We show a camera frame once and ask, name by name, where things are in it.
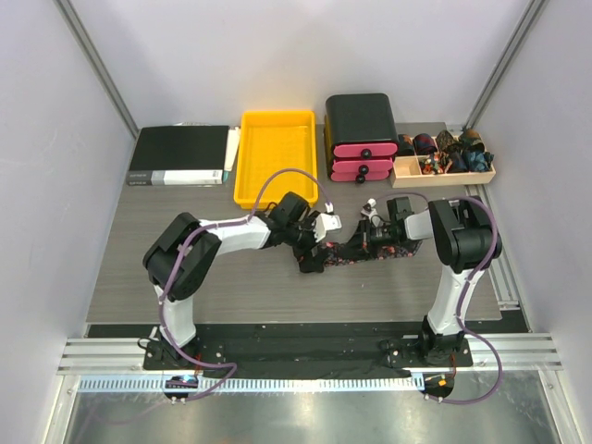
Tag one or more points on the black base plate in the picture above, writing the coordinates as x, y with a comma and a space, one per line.
305, 351

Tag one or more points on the wooden compartment box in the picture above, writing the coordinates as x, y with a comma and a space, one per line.
406, 173

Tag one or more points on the rolled orange dark tie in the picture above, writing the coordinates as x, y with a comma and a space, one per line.
471, 139

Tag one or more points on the rolled navy tie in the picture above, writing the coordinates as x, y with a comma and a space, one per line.
454, 162

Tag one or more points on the rolled red patterned tie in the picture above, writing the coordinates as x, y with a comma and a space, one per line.
424, 144

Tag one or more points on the rolled blue tie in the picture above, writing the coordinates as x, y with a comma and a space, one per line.
478, 161

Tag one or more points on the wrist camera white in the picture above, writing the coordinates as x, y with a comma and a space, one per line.
326, 223
370, 213

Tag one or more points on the black binder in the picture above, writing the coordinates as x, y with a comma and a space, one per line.
179, 155

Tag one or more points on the white slotted cable duct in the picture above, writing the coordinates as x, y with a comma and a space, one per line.
182, 383

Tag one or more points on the yellow plastic tray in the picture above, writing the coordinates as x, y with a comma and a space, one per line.
276, 147

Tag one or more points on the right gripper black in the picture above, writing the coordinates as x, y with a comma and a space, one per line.
356, 246

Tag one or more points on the rolled brown patterned tie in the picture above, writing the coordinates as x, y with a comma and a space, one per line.
447, 143

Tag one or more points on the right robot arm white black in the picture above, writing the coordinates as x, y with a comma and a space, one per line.
467, 240

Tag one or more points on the black pink drawer unit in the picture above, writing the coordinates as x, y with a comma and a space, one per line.
360, 137

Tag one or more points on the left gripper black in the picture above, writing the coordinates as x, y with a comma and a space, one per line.
314, 264

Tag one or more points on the dark patterned necktie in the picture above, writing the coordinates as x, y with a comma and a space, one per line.
405, 250

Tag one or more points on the white teal pen box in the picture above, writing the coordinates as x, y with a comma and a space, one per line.
232, 147

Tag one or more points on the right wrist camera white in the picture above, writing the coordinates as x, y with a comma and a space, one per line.
370, 213

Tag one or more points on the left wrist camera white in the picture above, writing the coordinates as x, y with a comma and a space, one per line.
326, 223

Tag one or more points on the rolled floral tie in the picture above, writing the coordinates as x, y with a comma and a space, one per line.
433, 164

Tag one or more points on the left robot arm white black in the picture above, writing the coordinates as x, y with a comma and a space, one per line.
178, 262

